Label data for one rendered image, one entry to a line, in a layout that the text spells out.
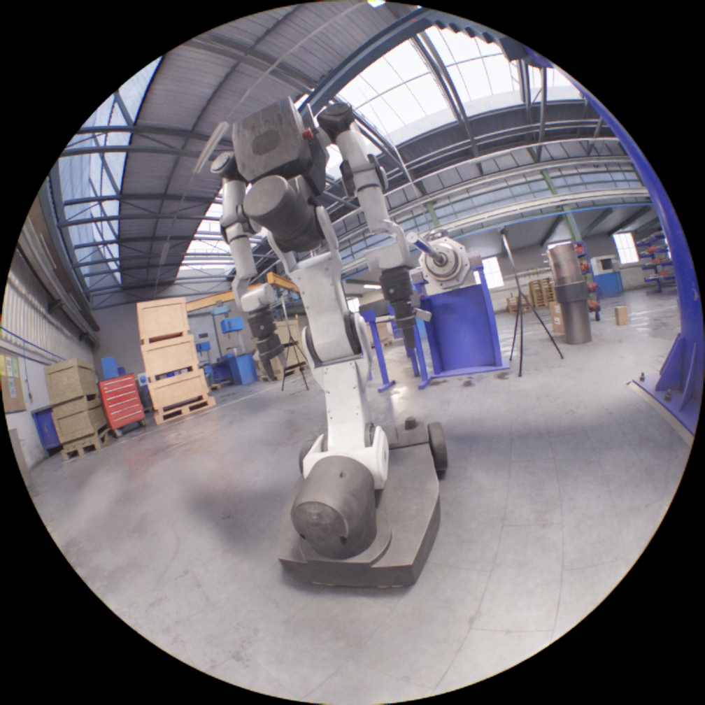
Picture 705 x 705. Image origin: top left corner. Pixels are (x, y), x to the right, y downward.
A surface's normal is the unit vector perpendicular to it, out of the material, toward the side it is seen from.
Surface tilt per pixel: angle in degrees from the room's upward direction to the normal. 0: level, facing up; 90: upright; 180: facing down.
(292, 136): 105
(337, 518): 65
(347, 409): 60
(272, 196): 90
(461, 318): 90
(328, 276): 100
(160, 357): 90
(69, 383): 90
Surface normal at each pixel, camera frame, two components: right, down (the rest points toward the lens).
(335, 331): -0.19, 0.05
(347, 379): -0.27, -0.38
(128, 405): 0.93, -0.20
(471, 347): -0.56, 0.20
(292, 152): -0.11, 0.37
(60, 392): 0.75, -0.13
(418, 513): -0.23, -0.97
